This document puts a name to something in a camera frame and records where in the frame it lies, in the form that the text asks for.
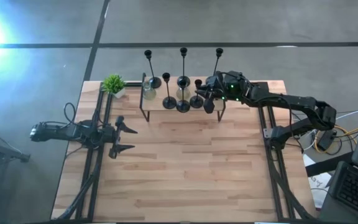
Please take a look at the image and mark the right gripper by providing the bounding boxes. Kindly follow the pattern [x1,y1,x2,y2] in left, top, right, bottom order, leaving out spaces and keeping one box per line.
[196,72,226,114]

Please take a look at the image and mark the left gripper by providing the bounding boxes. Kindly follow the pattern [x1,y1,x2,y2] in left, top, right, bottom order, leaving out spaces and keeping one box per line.
[103,116,138,159]

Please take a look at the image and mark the short black candlestick holder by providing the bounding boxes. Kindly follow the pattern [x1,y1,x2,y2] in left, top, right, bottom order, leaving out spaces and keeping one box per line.
[189,78,205,110]

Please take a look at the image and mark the clear ribbed glass candle holder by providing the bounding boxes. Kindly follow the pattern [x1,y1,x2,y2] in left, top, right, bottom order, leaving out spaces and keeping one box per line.
[176,86,192,101]
[142,80,157,101]

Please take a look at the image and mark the medium black candlestick holder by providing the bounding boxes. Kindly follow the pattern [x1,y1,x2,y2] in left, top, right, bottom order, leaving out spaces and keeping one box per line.
[176,79,191,114]

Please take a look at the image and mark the tall black candlestick holder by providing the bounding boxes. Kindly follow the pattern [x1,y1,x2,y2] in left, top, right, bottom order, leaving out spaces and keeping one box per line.
[177,47,191,88]
[213,47,224,75]
[144,49,163,90]
[162,72,177,110]

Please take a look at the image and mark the artificial plant in white pot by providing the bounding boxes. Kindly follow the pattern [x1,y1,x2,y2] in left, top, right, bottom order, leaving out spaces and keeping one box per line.
[101,73,127,100]

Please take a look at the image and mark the black power adapter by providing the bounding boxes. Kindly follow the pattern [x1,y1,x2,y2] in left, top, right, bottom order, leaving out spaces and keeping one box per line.
[317,129,338,152]

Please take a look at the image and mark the white paper sheet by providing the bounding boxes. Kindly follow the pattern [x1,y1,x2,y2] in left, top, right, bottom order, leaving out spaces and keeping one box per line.
[303,154,332,209]

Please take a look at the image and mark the dark grey side desk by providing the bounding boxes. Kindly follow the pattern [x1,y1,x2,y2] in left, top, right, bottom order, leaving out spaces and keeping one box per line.
[305,151,358,224]

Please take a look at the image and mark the black laptop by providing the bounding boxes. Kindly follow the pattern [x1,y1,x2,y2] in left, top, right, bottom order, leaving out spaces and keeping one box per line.
[334,90,358,220]

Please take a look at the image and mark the wooden shelf riser black frame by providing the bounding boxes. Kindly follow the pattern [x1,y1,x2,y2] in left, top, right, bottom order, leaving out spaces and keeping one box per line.
[140,72,228,123]

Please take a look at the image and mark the black aluminium frame rails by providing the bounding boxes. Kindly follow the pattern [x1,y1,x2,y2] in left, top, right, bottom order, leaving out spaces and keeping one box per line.
[53,83,114,222]
[255,81,315,222]

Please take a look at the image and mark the white cable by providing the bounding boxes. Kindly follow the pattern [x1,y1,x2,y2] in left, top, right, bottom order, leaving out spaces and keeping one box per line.
[300,107,358,152]

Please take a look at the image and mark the yellow cable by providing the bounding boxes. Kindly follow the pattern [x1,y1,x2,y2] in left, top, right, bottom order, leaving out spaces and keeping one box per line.
[314,124,358,154]

